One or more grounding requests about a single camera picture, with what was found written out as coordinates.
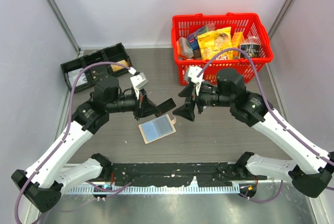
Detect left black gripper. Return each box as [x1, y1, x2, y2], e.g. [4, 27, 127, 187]
[106, 86, 160, 120]

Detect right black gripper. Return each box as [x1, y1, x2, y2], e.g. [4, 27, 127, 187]
[173, 81, 234, 121]

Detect beige card holder wallet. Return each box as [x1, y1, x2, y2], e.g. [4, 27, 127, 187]
[138, 114, 176, 144]

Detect dark card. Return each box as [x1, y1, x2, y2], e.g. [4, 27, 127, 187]
[89, 65, 109, 83]

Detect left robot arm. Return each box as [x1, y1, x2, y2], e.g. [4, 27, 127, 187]
[11, 73, 161, 213]

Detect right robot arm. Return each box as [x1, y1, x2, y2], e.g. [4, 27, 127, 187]
[173, 66, 333, 198]

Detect gold card in tray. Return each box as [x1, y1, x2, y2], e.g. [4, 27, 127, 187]
[111, 60, 129, 72]

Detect white cards in tray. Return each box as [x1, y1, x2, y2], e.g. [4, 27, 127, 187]
[67, 68, 88, 87]

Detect grey wrapped snack pack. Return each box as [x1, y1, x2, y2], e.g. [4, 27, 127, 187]
[176, 37, 194, 59]

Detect yellow chips bag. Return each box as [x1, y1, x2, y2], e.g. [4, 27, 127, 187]
[198, 27, 232, 61]

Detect black three-compartment tray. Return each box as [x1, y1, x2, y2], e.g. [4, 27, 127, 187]
[61, 43, 133, 92]

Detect blue snack packet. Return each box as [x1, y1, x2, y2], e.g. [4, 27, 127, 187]
[187, 25, 212, 50]

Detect red shopping basket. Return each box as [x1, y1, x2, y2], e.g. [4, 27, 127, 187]
[171, 13, 273, 86]

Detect orange snack box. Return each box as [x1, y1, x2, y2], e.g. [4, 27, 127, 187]
[231, 31, 245, 60]

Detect black round can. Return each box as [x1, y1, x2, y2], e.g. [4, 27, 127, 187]
[240, 42, 260, 58]

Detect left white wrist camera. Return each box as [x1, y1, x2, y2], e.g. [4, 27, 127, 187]
[128, 67, 148, 98]

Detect black mounting base plate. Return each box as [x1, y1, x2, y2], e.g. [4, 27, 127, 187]
[81, 162, 267, 187]

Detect white cable duct strip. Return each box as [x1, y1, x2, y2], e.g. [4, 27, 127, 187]
[63, 184, 240, 195]

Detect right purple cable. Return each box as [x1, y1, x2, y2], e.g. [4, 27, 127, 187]
[199, 48, 334, 204]

